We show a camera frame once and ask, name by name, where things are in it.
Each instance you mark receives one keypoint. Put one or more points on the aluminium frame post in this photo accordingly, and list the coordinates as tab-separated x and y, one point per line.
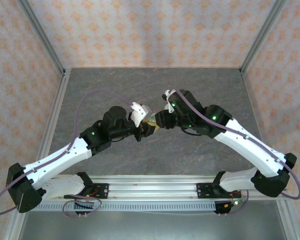
262	35
43	37

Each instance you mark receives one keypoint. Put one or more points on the aluminium table side rail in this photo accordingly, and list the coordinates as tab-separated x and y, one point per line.
64	86
290	226

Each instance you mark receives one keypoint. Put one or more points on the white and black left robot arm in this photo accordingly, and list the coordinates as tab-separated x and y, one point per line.
60	160

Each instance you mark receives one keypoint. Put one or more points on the grey metal sheet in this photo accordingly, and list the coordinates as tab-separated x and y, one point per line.
152	227

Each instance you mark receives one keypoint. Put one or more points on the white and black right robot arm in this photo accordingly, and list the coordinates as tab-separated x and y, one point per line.
250	147

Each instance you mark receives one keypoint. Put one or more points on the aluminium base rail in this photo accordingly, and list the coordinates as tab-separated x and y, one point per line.
152	187

